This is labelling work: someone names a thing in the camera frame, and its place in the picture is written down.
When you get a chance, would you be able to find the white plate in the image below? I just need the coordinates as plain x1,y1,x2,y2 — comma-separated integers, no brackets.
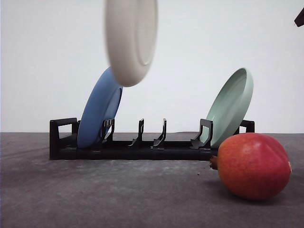
105,0,158,87

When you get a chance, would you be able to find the red pomegranate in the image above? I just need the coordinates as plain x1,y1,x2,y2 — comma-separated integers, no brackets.
209,133,292,200

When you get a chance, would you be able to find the green plate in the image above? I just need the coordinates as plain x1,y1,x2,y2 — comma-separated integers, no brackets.
202,68,254,148

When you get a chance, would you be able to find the black plastic dish rack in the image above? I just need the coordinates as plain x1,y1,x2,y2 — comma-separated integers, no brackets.
49,118,255,161

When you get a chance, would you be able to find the blue plate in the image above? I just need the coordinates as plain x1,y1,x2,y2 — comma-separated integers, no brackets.
77,67,124,149

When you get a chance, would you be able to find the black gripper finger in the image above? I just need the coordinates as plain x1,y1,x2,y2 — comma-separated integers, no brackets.
294,7,304,27

